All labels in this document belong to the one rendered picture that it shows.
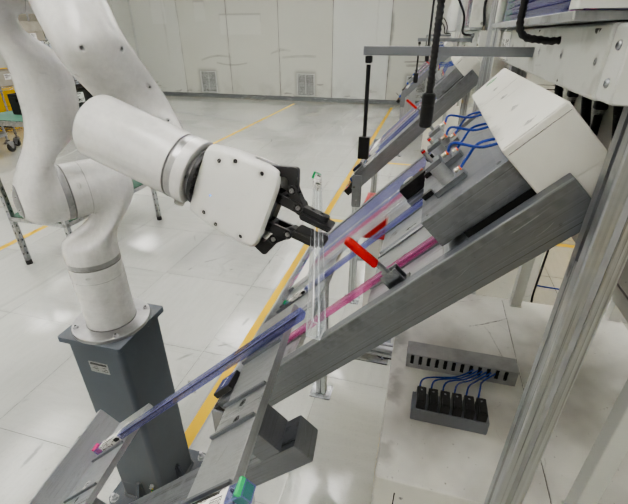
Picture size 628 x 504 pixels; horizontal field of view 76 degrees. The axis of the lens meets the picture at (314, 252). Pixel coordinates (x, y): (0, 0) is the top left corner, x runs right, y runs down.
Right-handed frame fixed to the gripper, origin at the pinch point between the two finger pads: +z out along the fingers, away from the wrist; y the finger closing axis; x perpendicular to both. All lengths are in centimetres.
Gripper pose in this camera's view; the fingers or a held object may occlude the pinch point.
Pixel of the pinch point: (314, 228)
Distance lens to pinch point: 48.9
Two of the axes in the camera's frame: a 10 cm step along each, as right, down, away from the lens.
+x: 2.4, -3.0, 9.2
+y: 3.7, -8.5, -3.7
